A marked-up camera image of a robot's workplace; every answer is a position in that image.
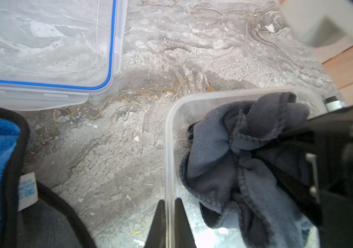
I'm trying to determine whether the black white marker pen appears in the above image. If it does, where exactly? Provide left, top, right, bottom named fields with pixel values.
left=324, top=96, right=344, bottom=112

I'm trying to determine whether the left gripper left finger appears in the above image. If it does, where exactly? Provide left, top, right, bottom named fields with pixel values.
left=144, top=199, right=166, bottom=248

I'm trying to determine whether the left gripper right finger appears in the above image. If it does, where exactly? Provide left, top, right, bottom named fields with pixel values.
left=174, top=198, right=197, bottom=248

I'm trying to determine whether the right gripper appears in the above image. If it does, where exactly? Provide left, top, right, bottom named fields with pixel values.
left=257, top=106, right=353, bottom=248

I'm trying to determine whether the clear lunch box blue rim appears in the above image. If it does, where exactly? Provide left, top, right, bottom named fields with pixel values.
left=165, top=87, right=327, bottom=248

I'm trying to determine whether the grey cloth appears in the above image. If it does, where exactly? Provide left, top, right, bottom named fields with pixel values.
left=179, top=92, right=312, bottom=248

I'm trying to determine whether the blue cloth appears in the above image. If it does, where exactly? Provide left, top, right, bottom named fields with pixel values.
left=0, top=108, right=96, bottom=248

